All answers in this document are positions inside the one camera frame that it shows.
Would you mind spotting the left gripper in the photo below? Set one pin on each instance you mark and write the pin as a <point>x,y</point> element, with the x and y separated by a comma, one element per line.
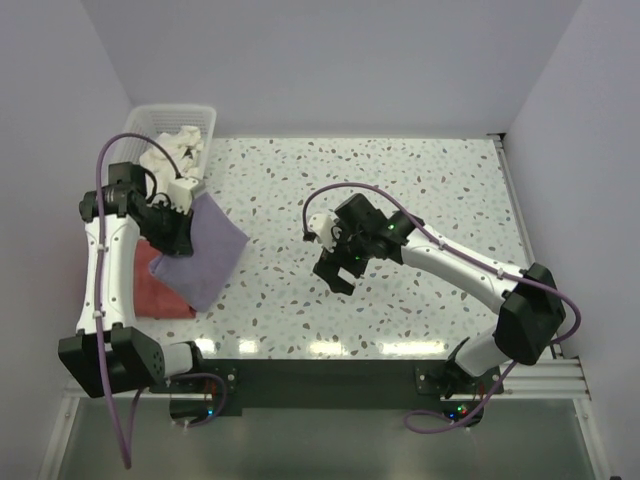
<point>180,242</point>

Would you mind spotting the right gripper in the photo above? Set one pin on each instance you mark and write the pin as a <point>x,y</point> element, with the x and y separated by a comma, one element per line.
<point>328,268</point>

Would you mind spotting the purple t shirt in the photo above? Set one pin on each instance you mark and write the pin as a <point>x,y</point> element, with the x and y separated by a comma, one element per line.
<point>218,245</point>

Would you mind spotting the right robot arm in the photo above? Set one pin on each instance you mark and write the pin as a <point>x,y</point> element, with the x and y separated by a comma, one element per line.
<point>528,310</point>

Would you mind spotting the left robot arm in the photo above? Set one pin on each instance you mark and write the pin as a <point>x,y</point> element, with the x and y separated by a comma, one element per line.
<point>107,343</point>

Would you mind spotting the folded red t shirt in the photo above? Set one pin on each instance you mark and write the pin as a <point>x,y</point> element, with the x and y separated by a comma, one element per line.
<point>153,299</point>

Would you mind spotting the white crumpled t shirt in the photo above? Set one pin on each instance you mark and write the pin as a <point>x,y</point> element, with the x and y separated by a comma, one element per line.
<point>186,148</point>

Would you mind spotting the white plastic laundry basket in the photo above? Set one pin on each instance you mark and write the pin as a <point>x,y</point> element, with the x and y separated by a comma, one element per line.
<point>155,119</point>

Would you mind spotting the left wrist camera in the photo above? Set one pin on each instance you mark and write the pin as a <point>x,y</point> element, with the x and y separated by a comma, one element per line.
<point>183,191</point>

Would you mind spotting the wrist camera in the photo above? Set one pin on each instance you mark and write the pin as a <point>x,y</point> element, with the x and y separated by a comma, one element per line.
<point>320,231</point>
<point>183,191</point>

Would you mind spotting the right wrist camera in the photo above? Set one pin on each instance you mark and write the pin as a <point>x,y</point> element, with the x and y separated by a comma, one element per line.
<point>320,231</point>

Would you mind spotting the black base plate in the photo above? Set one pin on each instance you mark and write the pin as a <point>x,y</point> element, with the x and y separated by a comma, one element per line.
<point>184,405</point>

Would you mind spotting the aluminium side rail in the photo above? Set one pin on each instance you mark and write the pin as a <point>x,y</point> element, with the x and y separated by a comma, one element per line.
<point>498,141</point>

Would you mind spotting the aluminium front rail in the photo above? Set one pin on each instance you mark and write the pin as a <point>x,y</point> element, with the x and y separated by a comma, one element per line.
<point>442,378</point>

